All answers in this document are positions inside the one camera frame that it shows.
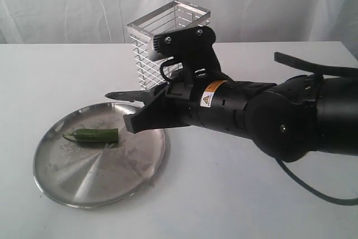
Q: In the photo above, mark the dark green zucchini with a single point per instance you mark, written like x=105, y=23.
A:
x=93, y=135

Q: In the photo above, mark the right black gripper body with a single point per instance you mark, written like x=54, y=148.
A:
x=180, y=104

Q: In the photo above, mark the black handled knife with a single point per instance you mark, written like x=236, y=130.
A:
x=123, y=95

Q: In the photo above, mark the chrome wire utensil rack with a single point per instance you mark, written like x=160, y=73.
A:
x=175, y=15

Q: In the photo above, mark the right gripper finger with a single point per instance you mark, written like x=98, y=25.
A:
x=150, y=116

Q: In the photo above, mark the white backdrop curtain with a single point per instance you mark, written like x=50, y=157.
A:
x=105, y=21

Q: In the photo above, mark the round stainless steel plate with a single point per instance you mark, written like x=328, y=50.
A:
x=90, y=174

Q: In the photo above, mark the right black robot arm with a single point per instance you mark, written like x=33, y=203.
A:
x=316, y=112

